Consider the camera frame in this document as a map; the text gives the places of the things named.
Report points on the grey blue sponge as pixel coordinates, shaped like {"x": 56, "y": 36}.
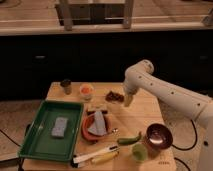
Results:
{"x": 59, "y": 127}

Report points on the yellow banana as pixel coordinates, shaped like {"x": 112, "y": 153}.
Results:
{"x": 105, "y": 157}

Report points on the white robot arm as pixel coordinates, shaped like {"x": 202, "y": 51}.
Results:
{"x": 196, "y": 106}

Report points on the green cucumber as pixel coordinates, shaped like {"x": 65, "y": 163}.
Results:
{"x": 129, "y": 141}

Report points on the grey folded cloth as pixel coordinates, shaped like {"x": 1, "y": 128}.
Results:
{"x": 98, "y": 127}

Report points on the orange red bowl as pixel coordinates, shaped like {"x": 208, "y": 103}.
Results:
{"x": 87, "y": 122}

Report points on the wooden chair frame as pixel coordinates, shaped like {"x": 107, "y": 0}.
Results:
{"x": 94, "y": 12}

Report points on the dark red grape bunch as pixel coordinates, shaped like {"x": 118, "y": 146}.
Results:
{"x": 113, "y": 96}

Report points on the green plastic tray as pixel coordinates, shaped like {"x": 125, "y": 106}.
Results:
{"x": 40, "y": 144}

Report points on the metal spoon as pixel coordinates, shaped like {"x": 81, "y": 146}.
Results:
{"x": 113, "y": 131}

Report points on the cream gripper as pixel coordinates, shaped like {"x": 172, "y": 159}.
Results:
{"x": 128, "y": 98}

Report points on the clear cup orange contents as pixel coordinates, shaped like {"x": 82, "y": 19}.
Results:
{"x": 86, "y": 91}

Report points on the dark maroon bowl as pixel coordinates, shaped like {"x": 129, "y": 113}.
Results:
{"x": 157, "y": 138}

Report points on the small dark brown cup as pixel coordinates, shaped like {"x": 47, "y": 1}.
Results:
{"x": 66, "y": 86}

